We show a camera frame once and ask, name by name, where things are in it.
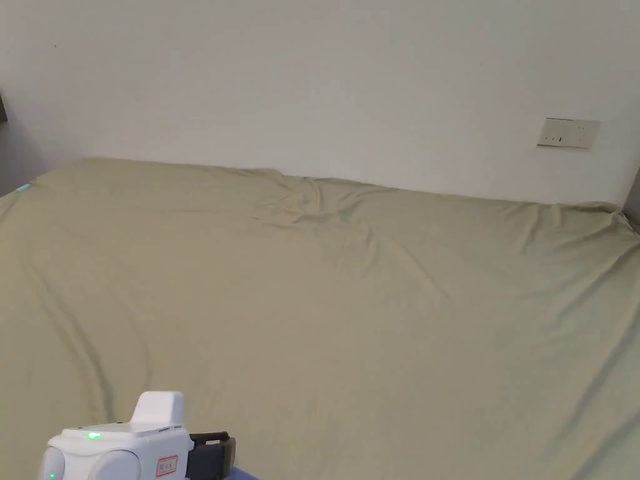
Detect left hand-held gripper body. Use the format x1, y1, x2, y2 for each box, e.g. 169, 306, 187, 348
37, 391, 238, 480

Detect bed with pale green sheet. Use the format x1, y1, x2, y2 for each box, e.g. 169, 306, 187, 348
0, 157, 640, 480

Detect white wall socket panel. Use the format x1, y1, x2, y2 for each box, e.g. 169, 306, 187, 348
536, 117, 602, 151

